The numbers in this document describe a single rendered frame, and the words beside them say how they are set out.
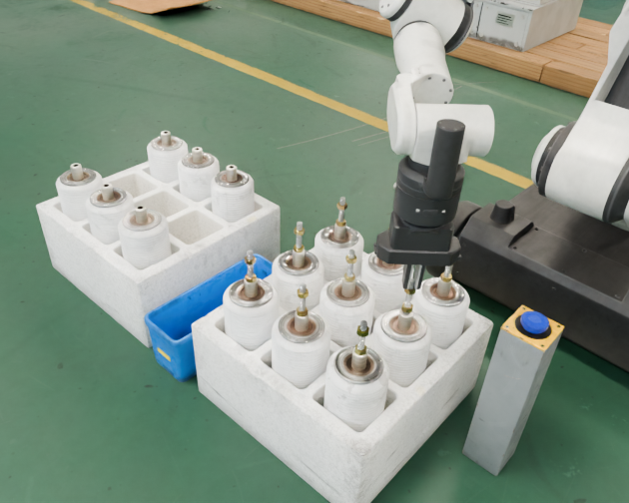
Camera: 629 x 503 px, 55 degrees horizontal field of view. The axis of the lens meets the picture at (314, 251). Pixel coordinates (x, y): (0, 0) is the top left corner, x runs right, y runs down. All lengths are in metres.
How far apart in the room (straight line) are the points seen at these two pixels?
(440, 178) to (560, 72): 2.09
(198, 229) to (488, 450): 0.78
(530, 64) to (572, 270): 1.66
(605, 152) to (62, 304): 1.14
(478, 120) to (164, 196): 0.89
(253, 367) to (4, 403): 0.51
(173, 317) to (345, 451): 0.50
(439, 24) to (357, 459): 0.65
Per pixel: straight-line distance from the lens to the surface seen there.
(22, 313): 1.48
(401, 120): 0.76
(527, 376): 0.97
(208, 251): 1.28
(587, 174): 1.09
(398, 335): 0.97
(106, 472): 1.14
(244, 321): 1.02
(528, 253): 1.33
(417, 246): 0.86
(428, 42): 0.91
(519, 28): 2.94
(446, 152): 0.74
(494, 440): 1.10
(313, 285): 1.08
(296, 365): 0.97
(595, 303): 1.29
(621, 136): 1.11
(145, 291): 1.22
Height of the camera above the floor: 0.92
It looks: 37 degrees down
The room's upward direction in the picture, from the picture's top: 3 degrees clockwise
